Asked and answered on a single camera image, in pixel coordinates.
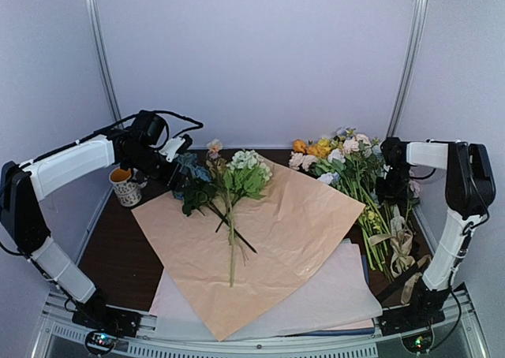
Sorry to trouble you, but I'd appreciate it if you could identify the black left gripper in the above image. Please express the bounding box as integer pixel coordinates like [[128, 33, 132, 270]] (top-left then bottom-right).
[[125, 145, 196, 192]]

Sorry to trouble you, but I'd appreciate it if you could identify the stack of pastel paper sheets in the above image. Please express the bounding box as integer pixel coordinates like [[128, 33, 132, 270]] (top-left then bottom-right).
[[149, 239, 383, 341]]

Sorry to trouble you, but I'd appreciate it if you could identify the beige ribbon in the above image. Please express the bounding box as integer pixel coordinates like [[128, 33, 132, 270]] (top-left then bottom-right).
[[368, 206, 432, 305]]

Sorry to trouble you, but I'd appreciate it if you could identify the peach flower stem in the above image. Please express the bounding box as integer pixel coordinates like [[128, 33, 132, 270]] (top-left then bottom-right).
[[206, 139, 249, 288]]

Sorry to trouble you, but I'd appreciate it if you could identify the white hydrangea green leaf bunch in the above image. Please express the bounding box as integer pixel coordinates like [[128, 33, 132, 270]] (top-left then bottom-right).
[[228, 150, 272, 210]]

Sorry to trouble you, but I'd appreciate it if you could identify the front aluminium rail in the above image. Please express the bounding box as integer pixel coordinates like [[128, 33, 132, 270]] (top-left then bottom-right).
[[28, 290, 489, 357]]

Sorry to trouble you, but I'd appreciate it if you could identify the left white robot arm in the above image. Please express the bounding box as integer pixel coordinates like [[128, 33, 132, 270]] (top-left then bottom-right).
[[1, 110, 193, 330]]

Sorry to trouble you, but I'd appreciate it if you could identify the peach wrapping paper sheet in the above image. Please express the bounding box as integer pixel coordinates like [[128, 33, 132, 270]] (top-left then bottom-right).
[[133, 164, 364, 341]]

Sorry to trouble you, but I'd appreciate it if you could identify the aluminium frame post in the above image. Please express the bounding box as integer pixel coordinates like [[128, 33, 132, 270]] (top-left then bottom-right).
[[84, 0, 122, 122], [387, 0, 429, 137]]

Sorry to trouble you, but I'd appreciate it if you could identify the pile of fake flowers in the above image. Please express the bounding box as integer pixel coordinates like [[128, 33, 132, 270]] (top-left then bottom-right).
[[289, 127, 421, 282]]

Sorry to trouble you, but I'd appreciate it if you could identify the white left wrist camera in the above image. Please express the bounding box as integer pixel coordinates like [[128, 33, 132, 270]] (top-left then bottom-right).
[[159, 134, 193, 162]]

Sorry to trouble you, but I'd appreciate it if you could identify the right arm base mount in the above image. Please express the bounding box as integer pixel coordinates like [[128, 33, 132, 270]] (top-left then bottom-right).
[[379, 307, 445, 356]]

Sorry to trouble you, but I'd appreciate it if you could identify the left aluminium frame post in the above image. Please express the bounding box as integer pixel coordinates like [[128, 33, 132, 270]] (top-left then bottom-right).
[[84, 0, 122, 122]]

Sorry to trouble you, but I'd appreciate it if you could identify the patterned mug with yellow inside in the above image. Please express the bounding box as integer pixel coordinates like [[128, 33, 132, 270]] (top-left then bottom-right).
[[109, 167, 148, 207]]

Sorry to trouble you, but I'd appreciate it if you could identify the right aluminium frame post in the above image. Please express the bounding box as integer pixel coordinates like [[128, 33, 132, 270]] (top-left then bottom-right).
[[387, 0, 429, 137]]

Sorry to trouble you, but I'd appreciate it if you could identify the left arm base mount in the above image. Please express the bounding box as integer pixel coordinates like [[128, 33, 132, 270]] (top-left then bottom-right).
[[72, 307, 141, 356]]

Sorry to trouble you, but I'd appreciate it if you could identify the blue hydrangea bunch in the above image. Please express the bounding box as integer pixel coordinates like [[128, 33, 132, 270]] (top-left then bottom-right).
[[171, 152, 258, 255]]

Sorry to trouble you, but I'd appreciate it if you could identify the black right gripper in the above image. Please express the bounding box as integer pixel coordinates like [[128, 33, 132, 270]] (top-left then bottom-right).
[[376, 166, 410, 205]]

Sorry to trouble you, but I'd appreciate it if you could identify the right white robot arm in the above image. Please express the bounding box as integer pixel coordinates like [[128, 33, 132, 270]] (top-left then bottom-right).
[[376, 137, 496, 292]]

